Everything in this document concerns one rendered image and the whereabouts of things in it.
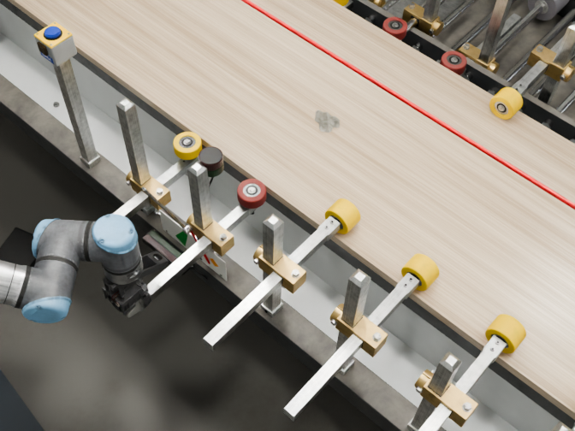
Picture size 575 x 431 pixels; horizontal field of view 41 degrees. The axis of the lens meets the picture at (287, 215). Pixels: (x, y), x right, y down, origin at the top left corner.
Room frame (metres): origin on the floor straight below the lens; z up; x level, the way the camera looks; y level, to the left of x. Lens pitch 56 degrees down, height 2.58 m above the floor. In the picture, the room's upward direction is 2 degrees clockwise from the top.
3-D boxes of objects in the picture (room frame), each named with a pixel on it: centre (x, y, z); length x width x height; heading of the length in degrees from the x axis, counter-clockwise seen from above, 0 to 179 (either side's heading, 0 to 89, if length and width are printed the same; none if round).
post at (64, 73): (1.47, 0.62, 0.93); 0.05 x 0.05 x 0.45; 50
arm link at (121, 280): (0.89, 0.37, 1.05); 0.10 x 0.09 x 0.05; 50
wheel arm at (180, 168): (1.24, 0.42, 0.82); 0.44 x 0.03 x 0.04; 140
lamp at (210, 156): (1.18, 0.20, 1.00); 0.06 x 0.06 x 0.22; 50
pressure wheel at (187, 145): (1.39, 0.29, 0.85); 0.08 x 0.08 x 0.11
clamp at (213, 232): (1.13, 0.21, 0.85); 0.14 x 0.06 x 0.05; 50
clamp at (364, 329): (0.81, -0.18, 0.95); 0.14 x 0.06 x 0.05; 50
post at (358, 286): (0.82, -0.16, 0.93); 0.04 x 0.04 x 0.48; 50
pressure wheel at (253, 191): (1.23, 0.10, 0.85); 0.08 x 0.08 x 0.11
